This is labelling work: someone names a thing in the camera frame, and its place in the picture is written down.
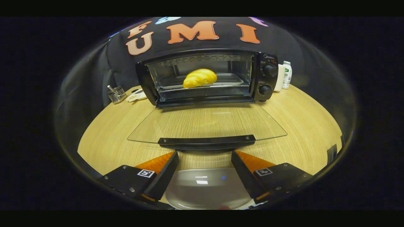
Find white bottle green label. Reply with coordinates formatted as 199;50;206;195
282;61;293;90

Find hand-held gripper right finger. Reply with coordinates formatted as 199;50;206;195
231;150;313;205

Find wire mesh holder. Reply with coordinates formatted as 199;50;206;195
107;85;127;104

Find golden croissant bread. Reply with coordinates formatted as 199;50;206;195
183;68;217;89

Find small white snack dish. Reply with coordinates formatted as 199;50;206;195
126;89;147;102

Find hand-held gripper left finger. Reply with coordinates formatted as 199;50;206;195
98;151;180;206

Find black toaster oven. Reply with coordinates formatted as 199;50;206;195
127;49;288;155

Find white square container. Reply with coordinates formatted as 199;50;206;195
274;64;286;92

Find white oval plate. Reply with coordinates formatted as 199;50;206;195
163;168;254;210

